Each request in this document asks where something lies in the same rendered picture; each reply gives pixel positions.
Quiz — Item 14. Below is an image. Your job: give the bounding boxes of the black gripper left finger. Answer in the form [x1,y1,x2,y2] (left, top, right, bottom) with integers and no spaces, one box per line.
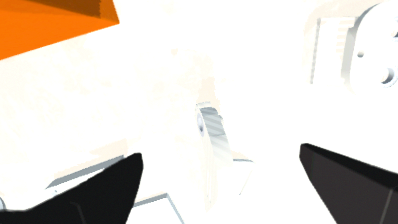
[0,152,144,224]

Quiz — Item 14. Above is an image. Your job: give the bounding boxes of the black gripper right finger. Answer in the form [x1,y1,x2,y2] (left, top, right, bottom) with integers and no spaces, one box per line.
[299,143,398,224]

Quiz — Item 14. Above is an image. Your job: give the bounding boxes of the white flat plate with holes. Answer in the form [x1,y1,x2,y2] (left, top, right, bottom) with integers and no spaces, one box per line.
[42,155,125,198]

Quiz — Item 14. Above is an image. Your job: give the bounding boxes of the white rounded plate with two holes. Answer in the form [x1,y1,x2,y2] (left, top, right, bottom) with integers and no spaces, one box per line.
[340,0,398,106]

